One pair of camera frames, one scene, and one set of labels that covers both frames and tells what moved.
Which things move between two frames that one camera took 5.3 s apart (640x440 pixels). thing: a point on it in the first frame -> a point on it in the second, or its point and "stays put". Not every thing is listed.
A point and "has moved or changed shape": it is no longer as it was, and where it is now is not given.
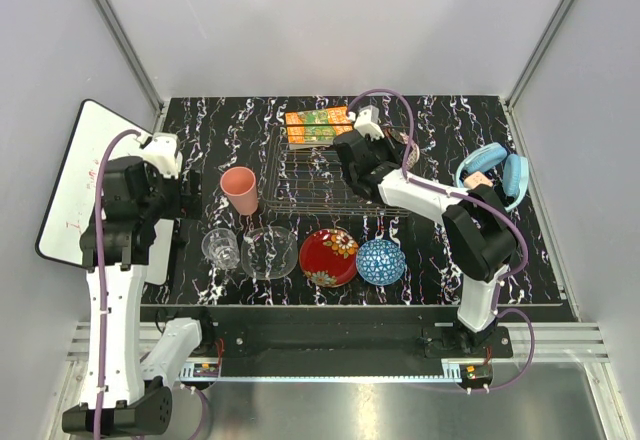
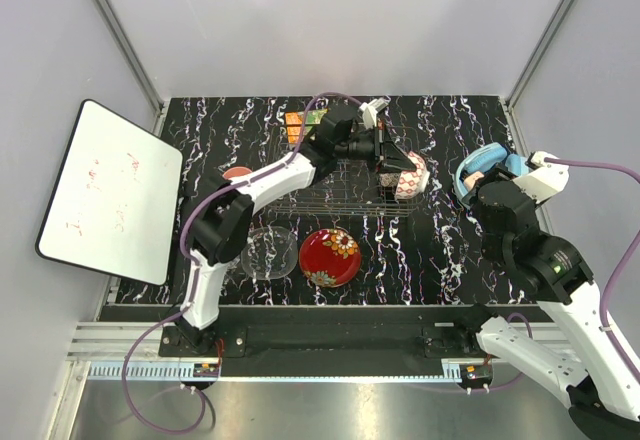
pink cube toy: x=475 y=179 stays put
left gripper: x=186 y=204 -> x=394 y=160
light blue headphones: x=515 y=170 stays put
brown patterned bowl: x=414 y=151 has moved or changed shape
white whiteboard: x=71 y=195 stays put
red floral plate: x=328 y=257 stays put
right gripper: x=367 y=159 -> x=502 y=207
